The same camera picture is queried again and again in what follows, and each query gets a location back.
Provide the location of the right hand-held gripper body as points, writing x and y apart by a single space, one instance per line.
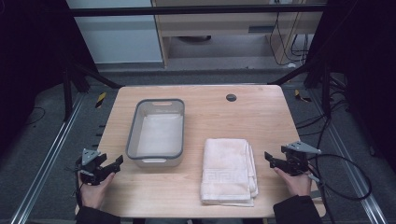
295 160

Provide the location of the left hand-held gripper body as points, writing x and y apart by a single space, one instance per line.
90 166

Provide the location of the white towel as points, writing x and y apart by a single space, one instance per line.
227 172

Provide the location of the grey-rimmed plastic basin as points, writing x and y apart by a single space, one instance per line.
158 133

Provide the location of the person's right hand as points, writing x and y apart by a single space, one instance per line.
295 185

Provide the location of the person's left hand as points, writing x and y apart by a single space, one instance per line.
93 194

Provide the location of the yellow-black tape strip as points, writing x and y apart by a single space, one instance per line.
100 99
300 95

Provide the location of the black metal stand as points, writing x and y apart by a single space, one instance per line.
67 93
326 90

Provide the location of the black curtain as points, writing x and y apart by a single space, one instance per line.
364 62
28 56

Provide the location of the white cabinet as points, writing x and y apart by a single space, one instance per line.
118 34

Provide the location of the light wooden desk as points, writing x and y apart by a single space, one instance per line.
218 26

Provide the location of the black horizontal bar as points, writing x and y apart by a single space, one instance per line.
186 10

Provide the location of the aluminium floor rail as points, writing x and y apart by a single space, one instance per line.
351 165
46 158

